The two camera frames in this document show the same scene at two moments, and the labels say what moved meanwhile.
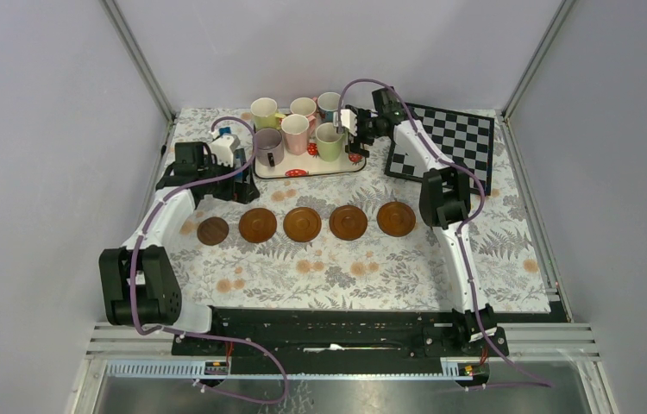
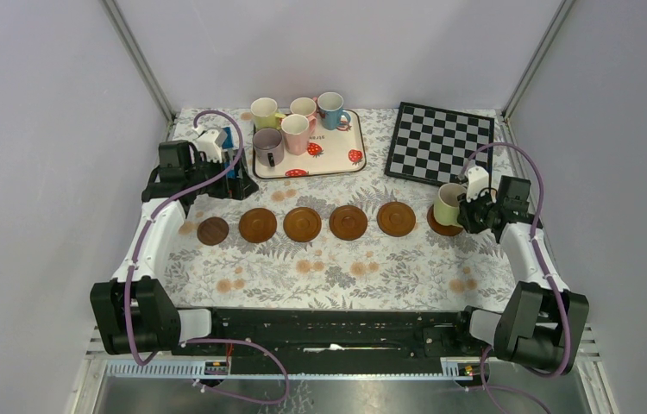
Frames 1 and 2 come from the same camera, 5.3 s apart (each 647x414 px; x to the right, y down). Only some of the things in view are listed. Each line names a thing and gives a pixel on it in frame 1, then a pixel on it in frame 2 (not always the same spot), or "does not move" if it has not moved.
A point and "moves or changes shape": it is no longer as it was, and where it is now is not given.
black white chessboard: [465, 139] does not move
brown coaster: [257, 224] does not move
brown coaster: [396, 218] does not move
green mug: [329, 141] moves or changes shape
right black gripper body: [367, 131] → [476, 214]
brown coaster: [348, 222] does not move
